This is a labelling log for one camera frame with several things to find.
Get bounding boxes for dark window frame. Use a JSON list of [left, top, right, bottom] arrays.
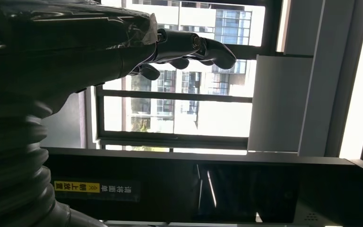
[[95, 0, 284, 152]]

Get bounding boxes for black inbound scanner machine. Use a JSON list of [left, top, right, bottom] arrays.
[[43, 147, 363, 227]]

